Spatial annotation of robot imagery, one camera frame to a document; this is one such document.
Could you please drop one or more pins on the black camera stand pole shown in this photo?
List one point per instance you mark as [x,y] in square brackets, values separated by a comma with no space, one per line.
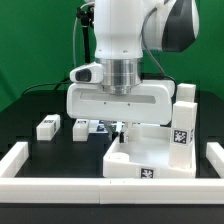
[87,21]

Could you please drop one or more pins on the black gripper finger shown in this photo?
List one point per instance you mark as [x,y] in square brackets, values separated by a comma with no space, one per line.
[111,128]
[124,134]

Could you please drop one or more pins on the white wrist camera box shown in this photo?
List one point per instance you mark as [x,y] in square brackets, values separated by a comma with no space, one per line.
[91,73]

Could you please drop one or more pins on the fiducial marker sheet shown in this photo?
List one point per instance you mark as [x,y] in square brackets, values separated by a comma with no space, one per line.
[97,126]

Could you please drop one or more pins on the white U-shaped obstacle fence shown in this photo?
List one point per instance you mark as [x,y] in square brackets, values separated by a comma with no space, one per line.
[100,190]

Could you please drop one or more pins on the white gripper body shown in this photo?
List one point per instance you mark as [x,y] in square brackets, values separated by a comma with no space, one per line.
[149,102]

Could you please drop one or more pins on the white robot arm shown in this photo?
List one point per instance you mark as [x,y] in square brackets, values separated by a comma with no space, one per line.
[111,87]

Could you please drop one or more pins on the white square desk top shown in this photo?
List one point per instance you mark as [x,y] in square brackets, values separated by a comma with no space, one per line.
[145,155]

